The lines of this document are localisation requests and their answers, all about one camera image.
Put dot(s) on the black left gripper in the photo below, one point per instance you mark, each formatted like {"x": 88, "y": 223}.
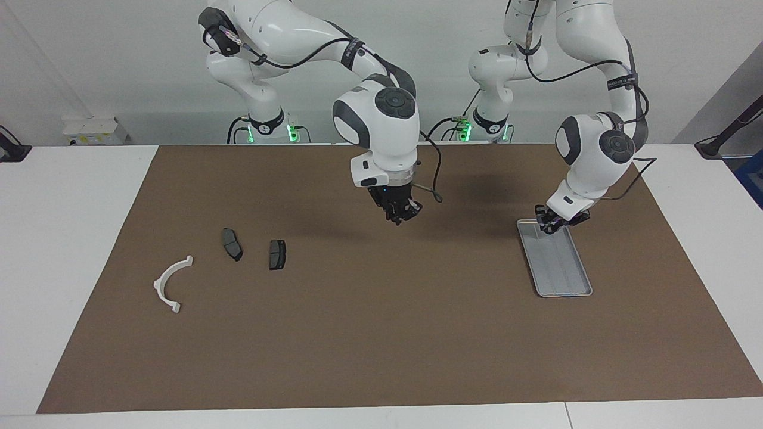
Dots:
{"x": 563, "y": 217}

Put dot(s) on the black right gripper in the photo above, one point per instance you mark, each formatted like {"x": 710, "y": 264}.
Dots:
{"x": 390, "y": 193}

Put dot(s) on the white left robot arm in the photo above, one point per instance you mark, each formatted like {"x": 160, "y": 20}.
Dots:
{"x": 590, "y": 149}

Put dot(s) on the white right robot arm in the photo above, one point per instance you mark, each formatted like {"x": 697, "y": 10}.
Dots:
{"x": 381, "y": 131}

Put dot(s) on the silver metal tray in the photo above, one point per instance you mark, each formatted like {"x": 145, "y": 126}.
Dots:
{"x": 557, "y": 265}

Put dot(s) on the brown table mat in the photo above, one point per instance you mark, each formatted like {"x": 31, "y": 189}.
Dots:
{"x": 357, "y": 333}

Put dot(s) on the short dark grey brake pad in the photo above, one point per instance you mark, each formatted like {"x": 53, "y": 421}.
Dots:
{"x": 277, "y": 254}

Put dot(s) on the black stand with pole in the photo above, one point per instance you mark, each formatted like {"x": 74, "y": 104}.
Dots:
{"x": 712, "y": 146}

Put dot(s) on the long dark grey brake pad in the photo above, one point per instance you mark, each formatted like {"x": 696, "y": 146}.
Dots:
{"x": 231, "y": 243}

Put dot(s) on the blue crate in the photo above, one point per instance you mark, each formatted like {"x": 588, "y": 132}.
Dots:
{"x": 754, "y": 179}

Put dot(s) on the white power strip box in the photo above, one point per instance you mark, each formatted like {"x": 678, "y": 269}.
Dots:
{"x": 95, "y": 131}

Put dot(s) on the white semicircular plastic bracket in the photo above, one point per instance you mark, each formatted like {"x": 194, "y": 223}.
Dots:
{"x": 160, "y": 291}

